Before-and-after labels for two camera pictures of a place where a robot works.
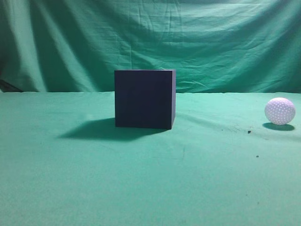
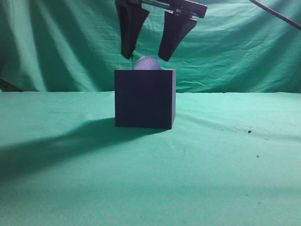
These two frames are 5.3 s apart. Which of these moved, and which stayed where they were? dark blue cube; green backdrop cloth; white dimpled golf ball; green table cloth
Moved: white dimpled golf ball
Stayed: green backdrop cloth; green table cloth; dark blue cube
